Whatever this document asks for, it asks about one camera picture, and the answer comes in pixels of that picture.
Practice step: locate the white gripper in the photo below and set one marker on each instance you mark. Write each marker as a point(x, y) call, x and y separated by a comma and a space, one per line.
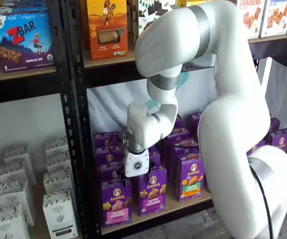
point(137, 164)

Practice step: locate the purple box with pink patch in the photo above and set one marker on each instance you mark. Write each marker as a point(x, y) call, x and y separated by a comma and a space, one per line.
point(116, 201)

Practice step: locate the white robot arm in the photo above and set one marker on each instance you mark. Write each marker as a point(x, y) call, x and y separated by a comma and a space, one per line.
point(232, 124)

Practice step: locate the purple Annie's snack box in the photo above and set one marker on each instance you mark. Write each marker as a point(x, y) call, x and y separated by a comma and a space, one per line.
point(256, 149)
point(155, 158)
point(184, 147)
point(108, 156)
point(178, 123)
point(180, 137)
point(282, 139)
point(274, 124)
point(195, 119)
point(106, 140)
point(111, 171)

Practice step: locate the purple box with brown bunnies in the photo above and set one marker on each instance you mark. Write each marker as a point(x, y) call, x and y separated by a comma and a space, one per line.
point(153, 194)

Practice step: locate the wooden shelf board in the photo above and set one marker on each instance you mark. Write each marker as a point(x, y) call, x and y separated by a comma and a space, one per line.
point(38, 219)
point(158, 219)
point(21, 76)
point(108, 61)

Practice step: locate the purple box with green patch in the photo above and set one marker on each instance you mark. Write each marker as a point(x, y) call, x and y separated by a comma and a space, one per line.
point(190, 179)

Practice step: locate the white patterned carton box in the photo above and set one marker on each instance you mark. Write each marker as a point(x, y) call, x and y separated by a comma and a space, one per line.
point(58, 161)
point(17, 152)
point(6, 224)
point(14, 171)
point(14, 196)
point(60, 214)
point(57, 181)
point(56, 144)

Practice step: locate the black metal shelf rack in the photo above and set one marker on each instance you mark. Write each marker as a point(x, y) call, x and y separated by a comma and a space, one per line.
point(21, 89)
point(108, 74)

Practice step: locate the orange snack box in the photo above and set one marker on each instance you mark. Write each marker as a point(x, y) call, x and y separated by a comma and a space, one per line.
point(106, 25)

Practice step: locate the white mint chocolate box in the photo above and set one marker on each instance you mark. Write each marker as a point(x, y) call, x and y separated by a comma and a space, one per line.
point(148, 12)

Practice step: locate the blue Zbar snack box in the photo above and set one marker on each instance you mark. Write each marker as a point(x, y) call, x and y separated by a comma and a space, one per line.
point(21, 49)

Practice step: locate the white yellow snack box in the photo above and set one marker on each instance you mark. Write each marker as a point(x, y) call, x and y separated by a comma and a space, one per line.
point(185, 2)

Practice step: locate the white cracker box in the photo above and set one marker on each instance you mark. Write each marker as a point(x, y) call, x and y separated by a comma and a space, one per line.
point(280, 20)
point(251, 20)

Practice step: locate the white backdrop sheet teal stripe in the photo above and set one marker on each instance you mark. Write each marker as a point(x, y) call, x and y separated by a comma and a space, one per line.
point(113, 107)

